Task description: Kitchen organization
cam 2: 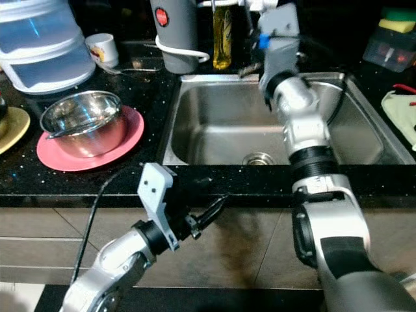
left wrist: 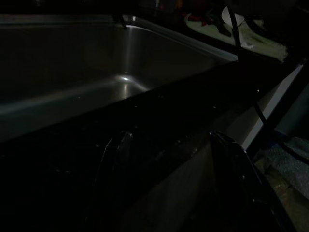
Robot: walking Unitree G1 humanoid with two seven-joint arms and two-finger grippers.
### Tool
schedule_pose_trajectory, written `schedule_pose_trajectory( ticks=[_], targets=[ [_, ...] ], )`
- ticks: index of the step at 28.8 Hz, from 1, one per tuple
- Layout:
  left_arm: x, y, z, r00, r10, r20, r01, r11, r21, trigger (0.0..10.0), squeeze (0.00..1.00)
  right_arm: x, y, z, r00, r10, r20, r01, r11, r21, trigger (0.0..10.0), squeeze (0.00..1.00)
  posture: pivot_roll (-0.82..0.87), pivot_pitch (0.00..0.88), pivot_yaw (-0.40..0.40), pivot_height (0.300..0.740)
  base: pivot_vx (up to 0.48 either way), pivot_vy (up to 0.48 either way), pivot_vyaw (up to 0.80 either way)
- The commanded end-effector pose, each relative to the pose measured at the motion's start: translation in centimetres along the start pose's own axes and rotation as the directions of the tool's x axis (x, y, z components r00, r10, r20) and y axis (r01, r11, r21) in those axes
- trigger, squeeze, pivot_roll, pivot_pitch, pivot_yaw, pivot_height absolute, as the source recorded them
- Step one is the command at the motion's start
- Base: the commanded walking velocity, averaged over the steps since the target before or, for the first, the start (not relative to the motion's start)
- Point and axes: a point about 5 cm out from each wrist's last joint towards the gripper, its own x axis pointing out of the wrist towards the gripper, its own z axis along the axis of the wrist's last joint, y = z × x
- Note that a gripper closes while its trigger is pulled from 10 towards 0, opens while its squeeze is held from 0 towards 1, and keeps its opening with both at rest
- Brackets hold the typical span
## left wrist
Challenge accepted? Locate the thick black cable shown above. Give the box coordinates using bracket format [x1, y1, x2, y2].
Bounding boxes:
[253, 101, 309, 160]

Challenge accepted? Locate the thin black cable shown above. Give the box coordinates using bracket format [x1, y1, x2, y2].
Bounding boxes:
[226, 4, 242, 48]

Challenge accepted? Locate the green and white cloth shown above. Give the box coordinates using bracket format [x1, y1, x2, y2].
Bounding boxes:
[184, 12, 289, 62]

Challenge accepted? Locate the white rounded object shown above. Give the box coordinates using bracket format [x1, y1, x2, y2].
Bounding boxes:
[221, 6, 245, 27]

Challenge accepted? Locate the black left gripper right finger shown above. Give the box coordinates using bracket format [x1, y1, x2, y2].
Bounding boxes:
[208, 131, 294, 232]

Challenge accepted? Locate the stainless steel sink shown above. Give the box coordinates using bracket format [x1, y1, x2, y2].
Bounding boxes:
[0, 14, 239, 144]

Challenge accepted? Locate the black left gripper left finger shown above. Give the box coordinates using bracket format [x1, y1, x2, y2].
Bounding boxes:
[83, 131, 134, 232]

